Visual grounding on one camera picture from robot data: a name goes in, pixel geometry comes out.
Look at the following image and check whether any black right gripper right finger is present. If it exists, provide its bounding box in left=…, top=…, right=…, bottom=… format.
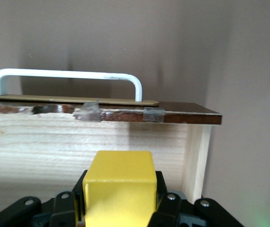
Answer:
left=149, top=170, right=244, bottom=227

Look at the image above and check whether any wooden drawer with white handle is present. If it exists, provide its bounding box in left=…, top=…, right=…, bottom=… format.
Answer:
left=0, top=68, right=222, bottom=215

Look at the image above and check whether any yellow wooden cube block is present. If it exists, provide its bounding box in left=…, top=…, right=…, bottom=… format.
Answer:
left=82, top=150, right=159, bottom=227

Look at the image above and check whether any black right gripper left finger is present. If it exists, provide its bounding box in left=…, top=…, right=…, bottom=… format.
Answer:
left=0, top=169, right=90, bottom=227

